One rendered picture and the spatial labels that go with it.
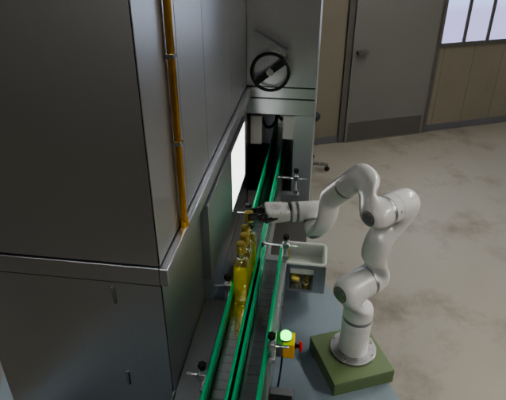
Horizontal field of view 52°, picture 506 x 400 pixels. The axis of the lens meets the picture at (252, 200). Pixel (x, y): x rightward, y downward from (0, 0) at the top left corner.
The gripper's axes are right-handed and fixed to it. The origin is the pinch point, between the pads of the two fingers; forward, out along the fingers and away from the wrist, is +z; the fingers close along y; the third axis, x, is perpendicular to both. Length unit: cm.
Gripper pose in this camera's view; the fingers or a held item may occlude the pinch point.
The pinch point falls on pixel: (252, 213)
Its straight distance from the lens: 209.9
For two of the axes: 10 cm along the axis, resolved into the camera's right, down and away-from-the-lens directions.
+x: 0.0, 8.6, 5.1
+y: 1.0, 5.0, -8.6
